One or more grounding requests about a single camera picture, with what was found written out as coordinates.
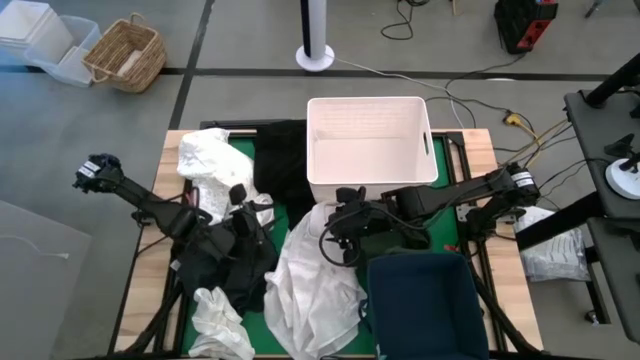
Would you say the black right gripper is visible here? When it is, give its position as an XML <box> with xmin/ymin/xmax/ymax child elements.
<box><xmin>324</xmin><ymin>198</ymin><xmax>402</xmax><ymax>242</ymax></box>

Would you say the dark green sweatshirt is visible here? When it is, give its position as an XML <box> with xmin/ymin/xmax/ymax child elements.
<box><xmin>357</xmin><ymin>227</ymin><xmax>434</xmax><ymax>261</ymax></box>

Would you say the black garment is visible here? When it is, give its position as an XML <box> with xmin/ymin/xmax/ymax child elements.
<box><xmin>174</xmin><ymin>219</ymin><xmax>281</xmax><ymax>317</ymax></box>
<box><xmin>253</xmin><ymin>119</ymin><xmax>317</xmax><ymax>230</ymax></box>

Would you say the large white shirt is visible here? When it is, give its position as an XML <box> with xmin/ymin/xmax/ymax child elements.
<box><xmin>263</xmin><ymin>201</ymin><xmax>369</xmax><ymax>360</ymax></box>

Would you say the white plastic laundry basket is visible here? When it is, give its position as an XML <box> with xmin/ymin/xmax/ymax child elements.
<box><xmin>305</xmin><ymin>95</ymin><xmax>440</xmax><ymax>204</ymax></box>

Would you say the white lace garment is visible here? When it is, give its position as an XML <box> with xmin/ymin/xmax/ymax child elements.
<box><xmin>176</xmin><ymin>127</ymin><xmax>275</xmax><ymax>227</ymax></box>

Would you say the small white crumpled cloth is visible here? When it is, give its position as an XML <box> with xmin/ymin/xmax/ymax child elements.
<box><xmin>188</xmin><ymin>286</ymin><xmax>256</xmax><ymax>360</ymax></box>

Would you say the navy blue garment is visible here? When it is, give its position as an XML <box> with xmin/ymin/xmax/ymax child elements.
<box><xmin>366</xmin><ymin>251</ymin><xmax>491</xmax><ymax>360</ymax></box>

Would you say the green table mat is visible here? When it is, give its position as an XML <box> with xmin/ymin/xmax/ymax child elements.
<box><xmin>179</xmin><ymin>134</ymin><xmax>466</xmax><ymax>357</ymax></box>

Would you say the clear bag of white items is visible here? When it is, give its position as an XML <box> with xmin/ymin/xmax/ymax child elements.
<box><xmin>514</xmin><ymin>205</ymin><xmax>592</xmax><ymax>284</ymax></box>

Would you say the wicker basket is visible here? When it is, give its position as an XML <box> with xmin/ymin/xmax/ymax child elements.
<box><xmin>81</xmin><ymin>12</ymin><xmax>168</xmax><ymax>95</ymax></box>

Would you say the clear floor mat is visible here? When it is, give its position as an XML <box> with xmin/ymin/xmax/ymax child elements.
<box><xmin>0</xmin><ymin>199</ymin><xmax>94</xmax><ymax>360</ymax></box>

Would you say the clear plastic bin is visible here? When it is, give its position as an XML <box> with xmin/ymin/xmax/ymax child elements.
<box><xmin>22</xmin><ymin>14</ymin><xmax>102</xmax><ymax>89</ymax></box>

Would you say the red and black crate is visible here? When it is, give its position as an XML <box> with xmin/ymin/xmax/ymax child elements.
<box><xmin>493</xmin><ymin>0</ymin><xmax>559</xmax><ymax>55</ymax></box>

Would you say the black side table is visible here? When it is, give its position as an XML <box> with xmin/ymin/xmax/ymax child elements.
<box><xmin>514</xmin><ymin>52</ymin><xmax>640</xmax><ymax>346</ymax></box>

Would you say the white round device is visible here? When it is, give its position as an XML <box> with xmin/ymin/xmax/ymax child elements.
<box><xmin>604</xmin><ymin>157</ymin><xmax>640</xmax><ymax>201</ymax></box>

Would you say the white lidded plastic box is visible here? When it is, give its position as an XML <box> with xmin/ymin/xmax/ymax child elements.
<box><xmin>0</xmin><ymin>0</ymin><xmax>74</xmax><ymax>64</ymax></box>

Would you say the black metal table frame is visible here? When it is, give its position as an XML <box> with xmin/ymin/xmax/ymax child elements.
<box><xmin>107</xmin><ymin>118</ymin><xmax>546</xmax><ymax>360</ymax></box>

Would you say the white floor cable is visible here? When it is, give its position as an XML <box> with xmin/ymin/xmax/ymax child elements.
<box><xmin>333</xmin><ymin>57</ymin><xmax>466</xmax><ymax>129</ymax></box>

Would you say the yellow power cable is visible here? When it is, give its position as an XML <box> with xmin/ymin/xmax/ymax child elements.
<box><xmin>503</xmin><ymin>112</ymin><xmax>571</xmax><ymax>169</ymax></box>

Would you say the black coiled floor cable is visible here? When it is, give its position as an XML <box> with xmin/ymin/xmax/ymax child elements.
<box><xmin>380</xmin><ymin>0</ymin><xmax>430</xmax><ymax>41</ymax></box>

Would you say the long black floor cable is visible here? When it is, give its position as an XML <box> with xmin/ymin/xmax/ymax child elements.
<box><xmin>424</xmin><ymin>52</ymin><xmax>527</xmax><ymax>126</ymax></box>

